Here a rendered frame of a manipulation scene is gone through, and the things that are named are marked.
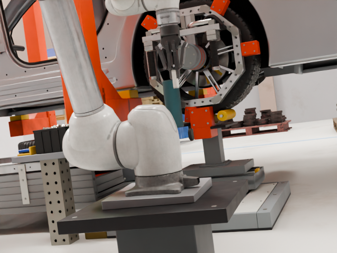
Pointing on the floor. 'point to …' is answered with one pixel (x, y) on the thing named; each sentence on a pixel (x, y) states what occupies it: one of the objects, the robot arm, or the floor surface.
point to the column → (58, 197)
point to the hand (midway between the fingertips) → (175, 79)
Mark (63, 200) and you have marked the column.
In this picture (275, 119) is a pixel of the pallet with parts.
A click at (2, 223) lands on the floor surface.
